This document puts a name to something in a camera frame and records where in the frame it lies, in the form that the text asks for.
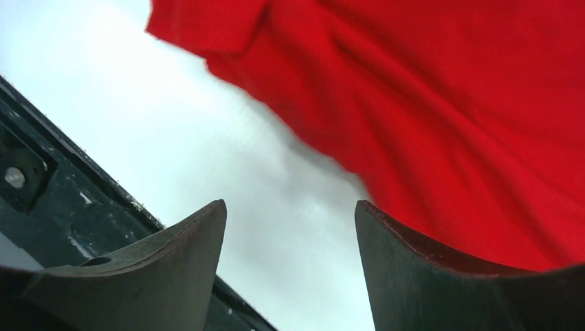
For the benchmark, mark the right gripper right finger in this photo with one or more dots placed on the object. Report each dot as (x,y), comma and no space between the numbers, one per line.
(417,283)

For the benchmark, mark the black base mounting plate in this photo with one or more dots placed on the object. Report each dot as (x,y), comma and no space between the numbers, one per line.
(58,207)

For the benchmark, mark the red t-shirt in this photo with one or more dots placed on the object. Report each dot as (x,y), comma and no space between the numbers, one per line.
(463,119)

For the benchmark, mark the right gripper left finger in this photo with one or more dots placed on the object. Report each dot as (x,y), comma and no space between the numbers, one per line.
(162,282)

